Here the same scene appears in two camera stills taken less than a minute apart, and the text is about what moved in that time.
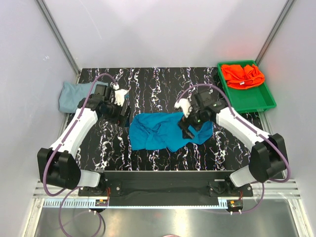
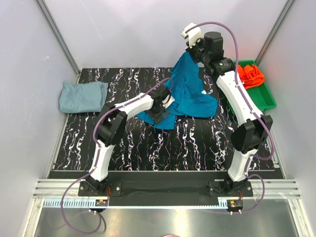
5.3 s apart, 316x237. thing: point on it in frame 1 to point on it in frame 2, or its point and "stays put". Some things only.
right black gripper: x=184 y=125 to x=199 y=42
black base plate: x=167 y=187 stays put
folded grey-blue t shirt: x=71 y=93 stays put
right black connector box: x=235 y=205 stays put
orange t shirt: x=238 y=77 stays put
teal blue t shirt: x=161 y=131 to x=190 y=98
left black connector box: x=101 y=202 stays put
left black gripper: x=123 y=121 to x=156 y=117
